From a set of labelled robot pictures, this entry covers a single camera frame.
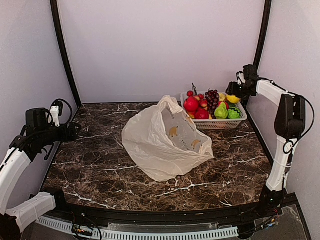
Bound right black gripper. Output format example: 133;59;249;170
226;81;254;100

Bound purple toy grapes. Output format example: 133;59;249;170
204;88;220;119

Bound green toy pear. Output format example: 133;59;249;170
214;107;228;119

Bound red cherry bunch toy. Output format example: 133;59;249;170
186;83;208;112

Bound red toy apple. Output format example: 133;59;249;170
183;96;199;112
195;109;210;120

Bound banana print plastic bag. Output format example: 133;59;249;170
121;95;214;182

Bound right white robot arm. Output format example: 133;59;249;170
226;64;311;217

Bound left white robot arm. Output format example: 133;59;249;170
0;105;81;240

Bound yellow toy fruit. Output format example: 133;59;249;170
219;92;226;102

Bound green watermelon toy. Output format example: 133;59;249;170
227;103;242;119

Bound white plastic basket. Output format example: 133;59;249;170
180;92;248;130

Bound red yellow toy mango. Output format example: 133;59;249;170
187;111;196;120

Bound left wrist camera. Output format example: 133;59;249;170
49;98;73;127

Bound right black frame post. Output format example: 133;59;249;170
242;0;272;108

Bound black frame post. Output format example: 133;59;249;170
242;0;272;108
49;0;82;108

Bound white slotted cable duct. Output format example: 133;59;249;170
36;216;239;240

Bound left black frame post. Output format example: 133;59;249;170
49;0;82;108

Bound black front rail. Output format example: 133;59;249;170
49;197;306;228

